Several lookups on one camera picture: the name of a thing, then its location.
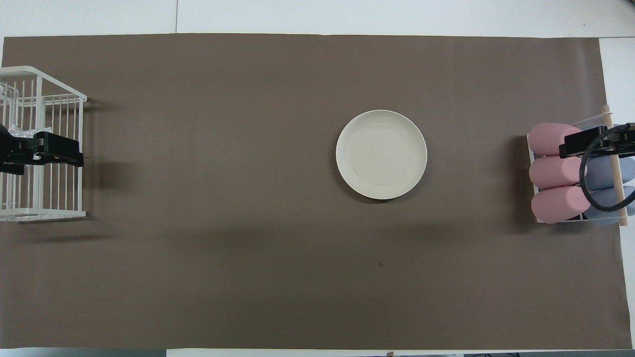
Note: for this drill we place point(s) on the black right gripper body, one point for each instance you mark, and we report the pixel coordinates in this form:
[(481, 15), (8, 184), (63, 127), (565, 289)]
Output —
[(622, 144)]

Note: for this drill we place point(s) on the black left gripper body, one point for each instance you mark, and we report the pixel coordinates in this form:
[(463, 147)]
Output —
[(12, 153)]

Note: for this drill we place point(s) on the silver mesh sponge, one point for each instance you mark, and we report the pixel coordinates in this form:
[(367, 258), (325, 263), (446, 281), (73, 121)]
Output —
[(22, 131)]

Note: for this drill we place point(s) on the cream round plate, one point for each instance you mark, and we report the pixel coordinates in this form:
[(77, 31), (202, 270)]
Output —
[(381, 154)]

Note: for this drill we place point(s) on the cup rack with wooden bar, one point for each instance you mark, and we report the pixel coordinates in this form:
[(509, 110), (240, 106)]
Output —
[(616, 173)]

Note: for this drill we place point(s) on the pink plastic cup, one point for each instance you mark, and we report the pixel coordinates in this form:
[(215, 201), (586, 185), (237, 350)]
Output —
[(545, 139), (553, 172), (555, 204)]

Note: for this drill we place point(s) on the brown table mat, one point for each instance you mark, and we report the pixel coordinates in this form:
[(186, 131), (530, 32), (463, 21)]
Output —
[(248, 198)]

